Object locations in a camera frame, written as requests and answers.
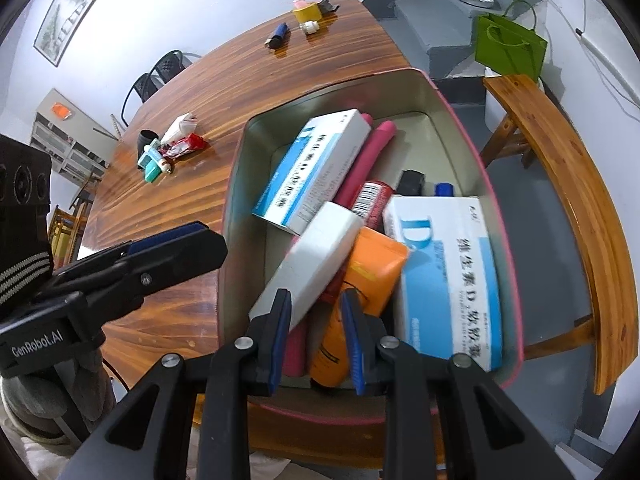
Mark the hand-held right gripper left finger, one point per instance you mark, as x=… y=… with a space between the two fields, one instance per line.
x=280 y=340

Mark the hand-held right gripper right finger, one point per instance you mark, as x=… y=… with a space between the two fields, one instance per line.
x=352 y=345

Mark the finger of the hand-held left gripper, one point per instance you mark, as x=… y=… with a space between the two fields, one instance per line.
x=175 y=262
x=170 y=237

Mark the small green box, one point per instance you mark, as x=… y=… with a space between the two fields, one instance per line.
x=151 y=175

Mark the orange squeeze tube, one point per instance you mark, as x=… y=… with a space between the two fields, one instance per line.
x=370 y=270

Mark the white carton box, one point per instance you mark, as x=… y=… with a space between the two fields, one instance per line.
x=310 y=260

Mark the green white tube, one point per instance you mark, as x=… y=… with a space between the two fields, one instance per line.
x=150 y=154

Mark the red snack packet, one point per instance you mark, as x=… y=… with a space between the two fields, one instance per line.
x=190 y=144

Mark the white squeeze tube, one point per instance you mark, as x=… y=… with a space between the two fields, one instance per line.
x=177 y=127

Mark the blue white medicine box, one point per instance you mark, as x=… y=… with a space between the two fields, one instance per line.
x=310 y=170
x=450 y=280

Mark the red cylindrical can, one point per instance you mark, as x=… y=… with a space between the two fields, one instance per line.
x=372 y=200

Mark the black rectangular object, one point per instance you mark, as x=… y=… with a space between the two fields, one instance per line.
x=412 y=181

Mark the pink container box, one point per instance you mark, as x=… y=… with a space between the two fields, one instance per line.
x=450 y=125

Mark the yellow pink small container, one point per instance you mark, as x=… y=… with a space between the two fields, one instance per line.
x=306 y=14

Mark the person's left hand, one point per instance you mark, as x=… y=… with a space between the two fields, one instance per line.
x=55 y=400

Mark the wooden stool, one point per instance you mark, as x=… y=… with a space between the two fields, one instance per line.
x=62 y=230

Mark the white shelf cabinet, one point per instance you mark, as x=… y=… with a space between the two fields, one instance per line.
x=75 y=140

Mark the orange object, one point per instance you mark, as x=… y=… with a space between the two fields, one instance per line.
x=61 y=110

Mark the blue lighter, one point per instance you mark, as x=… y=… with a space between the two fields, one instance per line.
x=281 y=31

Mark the small white bottle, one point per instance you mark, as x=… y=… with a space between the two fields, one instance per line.
x=311 y=27

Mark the wooden bench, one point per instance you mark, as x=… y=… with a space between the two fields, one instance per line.
x=565 y=185

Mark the black clip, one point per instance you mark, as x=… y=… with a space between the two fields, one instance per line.
x=327 y=6

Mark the green paper bag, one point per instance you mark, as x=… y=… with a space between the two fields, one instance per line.
x=505 y=47

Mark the grey steps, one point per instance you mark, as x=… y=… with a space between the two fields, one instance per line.
x=440 y=20

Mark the framed wall picture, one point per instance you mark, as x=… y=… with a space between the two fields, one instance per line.
x=65 y=20

